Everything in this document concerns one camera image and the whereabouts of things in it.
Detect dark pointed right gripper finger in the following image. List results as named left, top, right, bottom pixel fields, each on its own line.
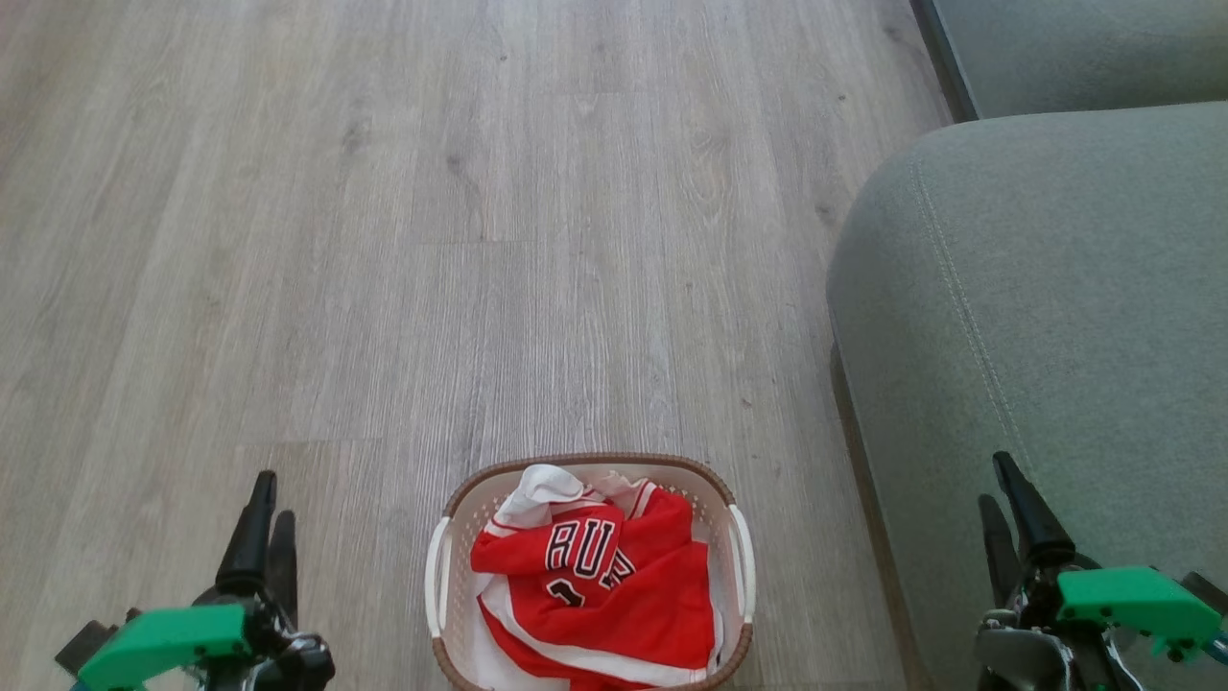
left=977, top=494, right=1024, bottom=611
left=992, top=451, right=1076, bottom=569

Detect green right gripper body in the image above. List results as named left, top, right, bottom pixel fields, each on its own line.
left=975, top=566, right=1224, bottom=691

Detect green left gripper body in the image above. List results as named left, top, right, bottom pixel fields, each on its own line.
left=77, top=593, right=337, bottom=691

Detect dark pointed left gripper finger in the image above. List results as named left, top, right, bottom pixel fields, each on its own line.
left=216, top=470, right=279, bottom=598
left=268, top=511, right=299, bottom=625

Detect red basketball jersey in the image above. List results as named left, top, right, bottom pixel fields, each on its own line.
left=470, top=465, right=697, bottom=611

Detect red white-striped shorts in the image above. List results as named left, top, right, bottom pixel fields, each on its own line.
left=477, top=537, right=726, bottom=691

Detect grey-green fabric sofa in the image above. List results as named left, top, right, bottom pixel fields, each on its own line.
left=827, top=0, right=1228, bottom=691

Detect white brown-rimmed laundry basket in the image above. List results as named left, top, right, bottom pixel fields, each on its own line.
left=425, top=452, right=757, bottom=691

